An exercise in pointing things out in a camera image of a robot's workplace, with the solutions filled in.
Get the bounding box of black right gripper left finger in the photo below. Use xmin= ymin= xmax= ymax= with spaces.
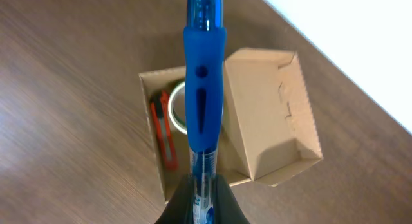
xmin=155 ymin=174 xmax=194 ymax=224

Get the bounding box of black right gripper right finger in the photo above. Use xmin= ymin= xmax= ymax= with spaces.
xmin=212 ymin=174 xmax=250 ymax=224

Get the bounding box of white masking tape roll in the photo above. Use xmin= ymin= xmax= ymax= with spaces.
xmin=168 ymin=79 xmax=223 ymax=139

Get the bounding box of orange utility knife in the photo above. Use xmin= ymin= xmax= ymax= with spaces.
xmin=150 ymin=90 xmax=178 ymax=171

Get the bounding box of blue ballpoint pen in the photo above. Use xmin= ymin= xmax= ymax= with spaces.
xmin=183 ymin=0 xmax=227 ymax=224

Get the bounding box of brown cardboard box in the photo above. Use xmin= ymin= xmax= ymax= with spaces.
xmin=140 ymin=48 xmax=323 ymax=201

